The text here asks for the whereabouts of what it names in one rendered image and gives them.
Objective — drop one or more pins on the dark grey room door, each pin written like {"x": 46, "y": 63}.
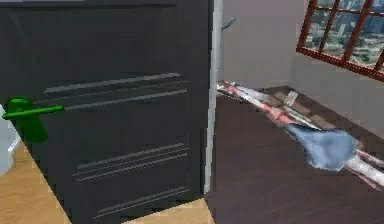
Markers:
{"x": 116, "y": 100}

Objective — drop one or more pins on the red framed window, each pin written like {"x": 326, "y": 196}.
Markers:
{"x": 346, "y": 33}

